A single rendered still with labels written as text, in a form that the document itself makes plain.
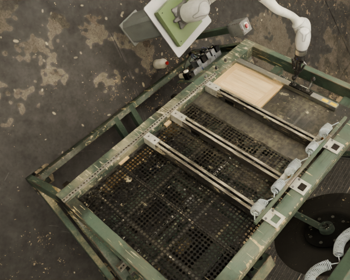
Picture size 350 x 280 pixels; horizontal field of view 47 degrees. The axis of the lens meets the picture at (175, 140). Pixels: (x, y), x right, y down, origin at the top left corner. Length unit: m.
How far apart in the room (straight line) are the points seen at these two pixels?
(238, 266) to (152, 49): 2.50
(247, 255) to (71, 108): 2.11
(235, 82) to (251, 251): 1.56
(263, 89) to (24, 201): 2.24
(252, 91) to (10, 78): 2.00
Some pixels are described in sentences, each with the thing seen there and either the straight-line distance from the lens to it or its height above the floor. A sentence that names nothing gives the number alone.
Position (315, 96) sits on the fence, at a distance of 3.38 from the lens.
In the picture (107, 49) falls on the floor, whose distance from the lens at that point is 3.94.
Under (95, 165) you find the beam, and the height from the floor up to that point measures 0.83.
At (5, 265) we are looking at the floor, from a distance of 3.85.
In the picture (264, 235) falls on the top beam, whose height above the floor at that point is 1.93.
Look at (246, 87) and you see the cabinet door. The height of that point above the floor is 1.11.
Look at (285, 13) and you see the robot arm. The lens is 3.09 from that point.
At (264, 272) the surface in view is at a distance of 2.82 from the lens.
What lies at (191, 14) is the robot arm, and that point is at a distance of 3.27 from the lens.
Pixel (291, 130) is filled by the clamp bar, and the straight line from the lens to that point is 3.06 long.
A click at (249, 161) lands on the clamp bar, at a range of 2.84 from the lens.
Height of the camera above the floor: 3.50
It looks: 54 degrees down
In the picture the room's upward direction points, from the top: 98 degrees clockwise
